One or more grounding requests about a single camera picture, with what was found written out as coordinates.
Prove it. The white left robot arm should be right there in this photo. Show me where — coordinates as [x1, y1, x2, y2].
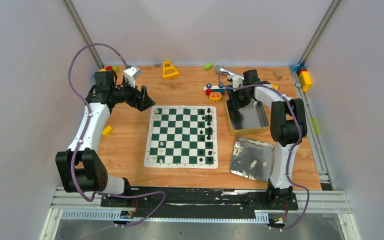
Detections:
[55, 66, 155, 207]

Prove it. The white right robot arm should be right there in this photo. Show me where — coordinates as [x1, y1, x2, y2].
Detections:
[223, 69, 307, 209]

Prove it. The metal tin with black pieces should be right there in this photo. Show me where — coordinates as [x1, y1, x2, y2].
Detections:
[224, 100, 270, 137]

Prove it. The green white chess mat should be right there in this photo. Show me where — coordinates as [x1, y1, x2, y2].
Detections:
[143, 105, 219, 169]

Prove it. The toy block car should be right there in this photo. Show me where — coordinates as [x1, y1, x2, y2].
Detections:
[203, 83, 226, 102]

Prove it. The silver microphone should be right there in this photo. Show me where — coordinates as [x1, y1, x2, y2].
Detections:
[215, 65, 244, 80]

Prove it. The colourful cylinder block row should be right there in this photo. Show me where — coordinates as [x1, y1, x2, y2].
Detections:
[93, 65, 119, 82]

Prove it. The tan wooden block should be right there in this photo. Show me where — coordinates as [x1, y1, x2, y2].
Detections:
[273, 71, 283, 80]

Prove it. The small yellow block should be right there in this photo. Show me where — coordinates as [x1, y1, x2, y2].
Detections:
[101, 125, 114, 137]

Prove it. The metal tin lid tray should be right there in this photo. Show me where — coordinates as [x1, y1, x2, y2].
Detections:
[230, 137, 275, 182]

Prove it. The yellow red blue brick tower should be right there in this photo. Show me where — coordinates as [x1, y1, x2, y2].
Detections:
[297, 66, 312, 92]

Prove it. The white right camera box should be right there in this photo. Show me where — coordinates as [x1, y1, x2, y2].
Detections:
[227, 74, 243, 91]

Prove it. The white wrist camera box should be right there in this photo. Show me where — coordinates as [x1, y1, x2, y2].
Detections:
[123, 65, 142, 89]

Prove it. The yellow triangular frame block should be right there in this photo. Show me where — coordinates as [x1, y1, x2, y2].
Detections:
[162, 60, 180, 79]

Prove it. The green block near wall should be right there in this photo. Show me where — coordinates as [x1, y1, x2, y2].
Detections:
[203, 62, 214, 71]

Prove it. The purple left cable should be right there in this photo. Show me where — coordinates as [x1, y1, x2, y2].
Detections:
[67, 43, 167, 238]

